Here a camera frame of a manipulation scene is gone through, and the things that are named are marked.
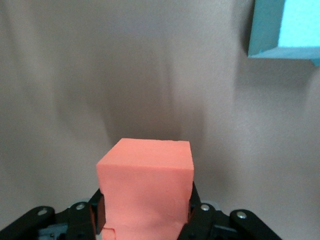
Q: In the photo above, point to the orange foam cube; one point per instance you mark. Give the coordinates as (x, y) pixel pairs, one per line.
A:
(145, 187)

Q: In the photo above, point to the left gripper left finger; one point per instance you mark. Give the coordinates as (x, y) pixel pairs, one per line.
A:
(75, 220)

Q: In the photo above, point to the brown paper table cover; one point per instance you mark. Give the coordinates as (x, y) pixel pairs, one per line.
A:
(75, 75)

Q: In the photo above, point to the blue foam cube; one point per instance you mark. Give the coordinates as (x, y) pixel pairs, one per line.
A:
(287, 25)

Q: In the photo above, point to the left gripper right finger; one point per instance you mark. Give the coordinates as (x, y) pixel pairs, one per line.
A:
(207, 222)

